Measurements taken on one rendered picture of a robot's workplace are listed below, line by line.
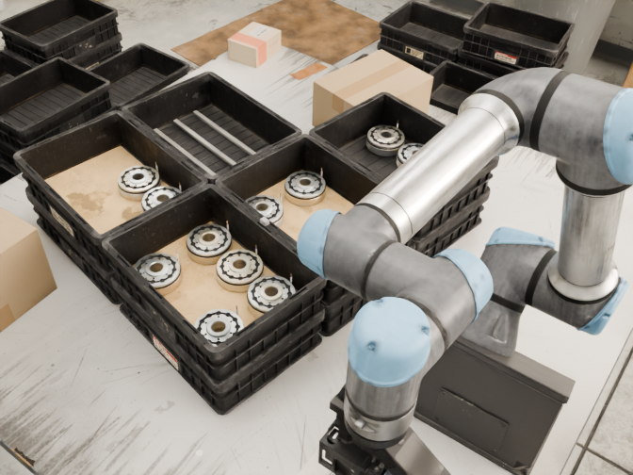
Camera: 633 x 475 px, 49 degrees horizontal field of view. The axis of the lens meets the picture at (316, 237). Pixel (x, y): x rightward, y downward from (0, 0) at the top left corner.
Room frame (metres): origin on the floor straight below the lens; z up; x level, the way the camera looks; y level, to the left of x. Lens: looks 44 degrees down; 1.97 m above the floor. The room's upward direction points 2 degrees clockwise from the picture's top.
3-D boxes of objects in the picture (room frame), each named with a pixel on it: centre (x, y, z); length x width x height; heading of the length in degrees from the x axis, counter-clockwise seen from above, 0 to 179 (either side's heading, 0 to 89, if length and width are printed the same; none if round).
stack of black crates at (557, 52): (2.74, -0.82, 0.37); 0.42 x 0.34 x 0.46; 56
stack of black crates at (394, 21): (2.96, -0.49, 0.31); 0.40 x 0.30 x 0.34; 56
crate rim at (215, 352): (0.99, 0.21, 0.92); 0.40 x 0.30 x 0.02; 45
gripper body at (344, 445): (0.41, -0.07, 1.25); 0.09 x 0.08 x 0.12; 56
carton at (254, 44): (2.24, 0.25, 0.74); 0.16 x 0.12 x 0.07; 151
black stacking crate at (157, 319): (0.99, 0.21, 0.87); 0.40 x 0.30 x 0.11; 45
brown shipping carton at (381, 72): (1.84, -0.15, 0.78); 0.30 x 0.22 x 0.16; 135
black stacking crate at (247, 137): (1.49, 0.29, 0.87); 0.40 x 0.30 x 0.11; 45
